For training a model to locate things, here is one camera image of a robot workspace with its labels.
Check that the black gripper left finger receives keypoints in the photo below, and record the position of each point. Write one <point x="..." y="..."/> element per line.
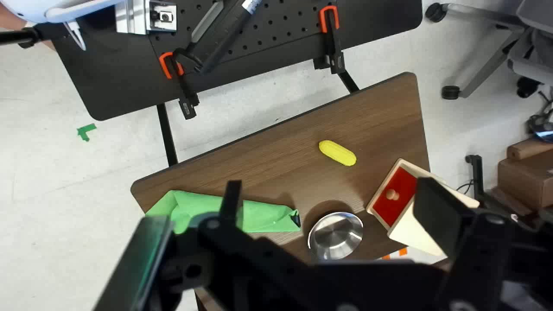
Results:
<point x="147" y="260"/>

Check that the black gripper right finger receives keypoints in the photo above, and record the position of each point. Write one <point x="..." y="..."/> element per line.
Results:
<point x="441" y="210"/>

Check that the thin black stand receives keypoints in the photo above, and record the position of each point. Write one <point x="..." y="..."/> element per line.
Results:
<point x="476" y="170"/>

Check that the stacked cardboard boxes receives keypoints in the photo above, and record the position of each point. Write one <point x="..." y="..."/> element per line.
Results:
<point x="528" y="175"/>

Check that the metal bowl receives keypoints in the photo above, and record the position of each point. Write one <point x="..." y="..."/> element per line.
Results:
<point x="336" y="237"/>

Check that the yellow oval toy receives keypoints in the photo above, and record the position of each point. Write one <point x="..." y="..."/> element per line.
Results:
<point x="338" y="153"/>

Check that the green cloth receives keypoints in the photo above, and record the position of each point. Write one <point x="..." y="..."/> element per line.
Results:
<point x="261" y="213"/>

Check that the grey office chair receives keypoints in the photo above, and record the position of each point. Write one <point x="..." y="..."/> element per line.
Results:
<point x="490" y="58"/>

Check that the black perforated board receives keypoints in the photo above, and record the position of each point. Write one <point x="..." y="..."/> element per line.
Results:
<point x="115" y="78"/>

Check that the black and grey handheld device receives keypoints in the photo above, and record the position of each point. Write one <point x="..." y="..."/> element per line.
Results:
<point x="225" y="32"/>

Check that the pale blue plastic part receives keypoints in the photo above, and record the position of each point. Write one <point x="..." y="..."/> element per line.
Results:
<point x="58" y="9"/>

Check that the wood table with black frame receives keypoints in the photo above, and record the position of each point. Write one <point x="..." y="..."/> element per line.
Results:
<point x="322" y="127"/>

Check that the aluminium bracket block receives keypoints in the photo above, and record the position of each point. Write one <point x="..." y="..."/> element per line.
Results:
<point x="135" y="18"/>

